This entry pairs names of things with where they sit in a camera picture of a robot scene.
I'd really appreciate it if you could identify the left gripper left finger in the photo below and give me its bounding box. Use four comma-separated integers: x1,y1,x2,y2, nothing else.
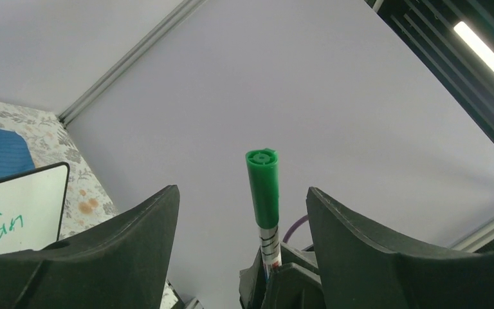
0,185,180,308

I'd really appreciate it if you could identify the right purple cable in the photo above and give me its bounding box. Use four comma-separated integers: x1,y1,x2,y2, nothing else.
282,214,310,245

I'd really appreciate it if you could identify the floral table cloth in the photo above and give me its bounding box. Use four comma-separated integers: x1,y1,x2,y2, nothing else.
0,102,179,308

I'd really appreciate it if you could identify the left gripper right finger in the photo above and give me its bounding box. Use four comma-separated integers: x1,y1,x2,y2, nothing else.
306,187,494,308

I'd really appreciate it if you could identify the small whiteboard black frame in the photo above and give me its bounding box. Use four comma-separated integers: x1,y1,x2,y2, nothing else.
0,162,69,254

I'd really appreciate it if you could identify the green marker cap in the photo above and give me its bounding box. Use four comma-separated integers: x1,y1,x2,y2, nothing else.
245,148,279,229

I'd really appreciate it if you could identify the green whiteboard marker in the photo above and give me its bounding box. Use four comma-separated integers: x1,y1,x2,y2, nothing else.
259,225,282,280

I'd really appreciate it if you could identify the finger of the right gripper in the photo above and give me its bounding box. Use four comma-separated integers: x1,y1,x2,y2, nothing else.
239,247,319,308
261,263,326,309

